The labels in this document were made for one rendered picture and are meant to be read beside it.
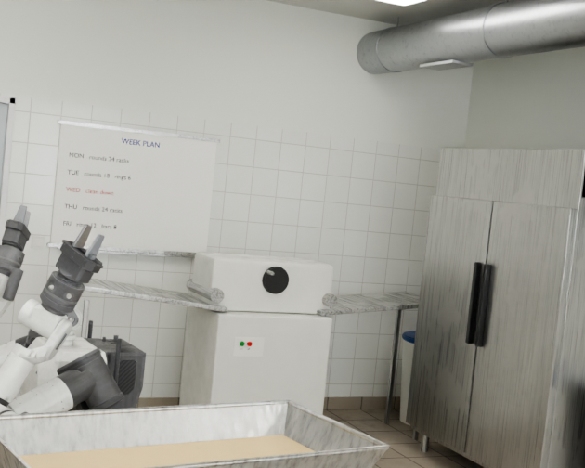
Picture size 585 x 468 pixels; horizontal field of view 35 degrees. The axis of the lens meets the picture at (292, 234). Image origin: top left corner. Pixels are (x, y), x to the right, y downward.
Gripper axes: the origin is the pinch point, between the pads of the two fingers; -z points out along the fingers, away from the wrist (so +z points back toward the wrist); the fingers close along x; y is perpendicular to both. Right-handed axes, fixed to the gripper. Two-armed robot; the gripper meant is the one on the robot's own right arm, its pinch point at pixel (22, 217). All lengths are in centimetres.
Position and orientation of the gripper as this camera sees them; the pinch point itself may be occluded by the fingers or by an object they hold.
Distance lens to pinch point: 298.1
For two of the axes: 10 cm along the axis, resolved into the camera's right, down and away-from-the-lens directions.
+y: -9.7, -2.3, 0.3
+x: 0.4, -3.3, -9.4
